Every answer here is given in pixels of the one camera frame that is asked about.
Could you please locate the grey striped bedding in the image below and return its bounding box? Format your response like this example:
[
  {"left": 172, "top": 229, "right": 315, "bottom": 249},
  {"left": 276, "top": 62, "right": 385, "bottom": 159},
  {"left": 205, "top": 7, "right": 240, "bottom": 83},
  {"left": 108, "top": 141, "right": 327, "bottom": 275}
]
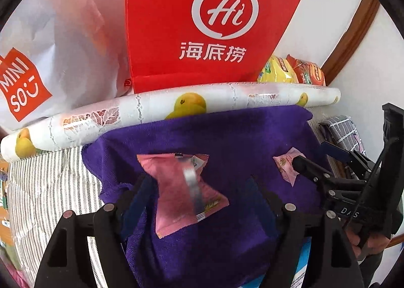
[{"left": 6, "top": 146, "right": 133, "bottom": 288}]

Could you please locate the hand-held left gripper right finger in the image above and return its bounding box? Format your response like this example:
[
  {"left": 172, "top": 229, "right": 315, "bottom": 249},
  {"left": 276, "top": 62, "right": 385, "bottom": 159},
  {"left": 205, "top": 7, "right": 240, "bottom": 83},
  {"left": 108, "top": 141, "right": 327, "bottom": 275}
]
[{"left": 249, "top": 176, "right": 363, "bottom": 288}]

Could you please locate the blue and white box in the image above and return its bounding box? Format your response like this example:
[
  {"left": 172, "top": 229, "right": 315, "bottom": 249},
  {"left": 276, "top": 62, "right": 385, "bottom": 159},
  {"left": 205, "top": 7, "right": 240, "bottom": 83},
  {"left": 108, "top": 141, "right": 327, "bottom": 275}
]
[{"left": 246, "top": 238, "right": 313, "bottom": 288}]

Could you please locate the orange snack bag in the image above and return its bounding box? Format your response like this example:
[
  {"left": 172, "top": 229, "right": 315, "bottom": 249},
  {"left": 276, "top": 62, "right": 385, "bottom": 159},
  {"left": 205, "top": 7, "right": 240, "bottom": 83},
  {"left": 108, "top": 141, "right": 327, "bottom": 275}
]
[{"left": 286, "top": 54, "right": 326, "bottom": 87}]

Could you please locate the plain pink snack packet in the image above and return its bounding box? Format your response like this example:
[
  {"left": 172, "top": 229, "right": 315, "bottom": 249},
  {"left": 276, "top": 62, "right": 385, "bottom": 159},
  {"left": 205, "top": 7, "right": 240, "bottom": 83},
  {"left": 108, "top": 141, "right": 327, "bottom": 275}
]
[{"left": 136, "top": 152, "right": 230, "bottom": 239}]

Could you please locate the rolled fruit print table cover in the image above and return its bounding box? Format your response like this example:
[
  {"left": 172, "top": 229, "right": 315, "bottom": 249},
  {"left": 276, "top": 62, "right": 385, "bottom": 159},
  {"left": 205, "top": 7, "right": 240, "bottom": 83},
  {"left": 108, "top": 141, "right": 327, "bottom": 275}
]
[{"left": 0, "top": 81, "right": 342, "bottom": 162}]

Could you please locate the red paper bag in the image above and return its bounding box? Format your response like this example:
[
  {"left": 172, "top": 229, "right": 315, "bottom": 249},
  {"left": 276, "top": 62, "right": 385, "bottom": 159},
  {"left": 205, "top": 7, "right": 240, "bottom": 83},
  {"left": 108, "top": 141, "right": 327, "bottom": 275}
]
[{"left": 124, "top": 0, "right": 313, "bottom": 95}]

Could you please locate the yellow snack bag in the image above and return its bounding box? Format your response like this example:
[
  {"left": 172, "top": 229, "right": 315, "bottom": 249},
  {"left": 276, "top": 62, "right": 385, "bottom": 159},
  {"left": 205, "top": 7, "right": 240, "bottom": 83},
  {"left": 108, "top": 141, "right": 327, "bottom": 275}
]
[{"left": 256, "top": 55, "right": 295, "bottom": 84}]

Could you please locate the small pink snack packet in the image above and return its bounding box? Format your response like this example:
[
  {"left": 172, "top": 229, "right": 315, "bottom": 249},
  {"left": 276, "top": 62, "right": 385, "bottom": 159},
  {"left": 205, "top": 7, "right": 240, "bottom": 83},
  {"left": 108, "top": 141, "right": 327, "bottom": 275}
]
[{"left": 273, "top": 147, "right": 305, "bottom": 187}]

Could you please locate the purple towel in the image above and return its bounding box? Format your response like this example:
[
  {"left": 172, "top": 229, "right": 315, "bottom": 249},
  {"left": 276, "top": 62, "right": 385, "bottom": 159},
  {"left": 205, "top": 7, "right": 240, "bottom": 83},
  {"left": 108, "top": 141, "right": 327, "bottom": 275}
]
[{"left": 82, "top": 106, "right": 335, "bottom": 288}]

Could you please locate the grey checked cloth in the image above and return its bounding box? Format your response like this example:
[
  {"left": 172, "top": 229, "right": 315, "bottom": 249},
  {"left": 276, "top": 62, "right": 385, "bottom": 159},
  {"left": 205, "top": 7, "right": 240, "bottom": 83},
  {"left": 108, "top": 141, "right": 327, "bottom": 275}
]
[{"left": 319, "top": 115, "right": 367, "bottom": 178}]

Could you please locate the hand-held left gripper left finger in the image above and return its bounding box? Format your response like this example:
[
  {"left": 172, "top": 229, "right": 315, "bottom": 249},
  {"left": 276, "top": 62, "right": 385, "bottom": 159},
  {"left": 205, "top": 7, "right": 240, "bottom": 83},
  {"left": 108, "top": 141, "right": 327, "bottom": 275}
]
[{"left": 33, "top": 174, "right": 156, "bottom": 288}]

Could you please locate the white bag with orange logo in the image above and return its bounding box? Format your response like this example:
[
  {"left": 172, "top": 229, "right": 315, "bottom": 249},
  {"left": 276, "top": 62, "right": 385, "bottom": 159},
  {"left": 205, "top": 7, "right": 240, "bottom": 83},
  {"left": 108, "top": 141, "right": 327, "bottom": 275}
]
[{"left": 0, "top": 0, "right": 133, "bottom": 132}]

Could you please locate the person's right hand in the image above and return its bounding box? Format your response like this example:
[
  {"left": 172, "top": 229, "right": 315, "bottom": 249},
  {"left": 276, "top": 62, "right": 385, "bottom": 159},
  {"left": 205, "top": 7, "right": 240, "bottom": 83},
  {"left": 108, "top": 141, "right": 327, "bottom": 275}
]
[{"left": 345, "top": 228, "right": 395, "bottom": 263}]

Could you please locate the brown wooden trim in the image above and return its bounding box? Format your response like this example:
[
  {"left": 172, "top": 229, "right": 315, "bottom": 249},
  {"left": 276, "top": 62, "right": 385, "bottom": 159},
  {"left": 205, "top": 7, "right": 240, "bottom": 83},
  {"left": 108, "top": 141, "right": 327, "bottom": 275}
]
[{"left": 320, "top": 0, "right": 381, "bottom": 82}]

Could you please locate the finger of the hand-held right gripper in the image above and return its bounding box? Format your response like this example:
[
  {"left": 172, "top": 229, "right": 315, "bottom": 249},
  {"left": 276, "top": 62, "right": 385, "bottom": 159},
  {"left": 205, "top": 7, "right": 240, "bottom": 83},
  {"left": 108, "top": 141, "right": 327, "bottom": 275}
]
[
  {"left": 320, "top": 141, "right": 373, "bottom": 179},
  {"left": 292, "top": 155, "right": 367, "bottom": 210}
]

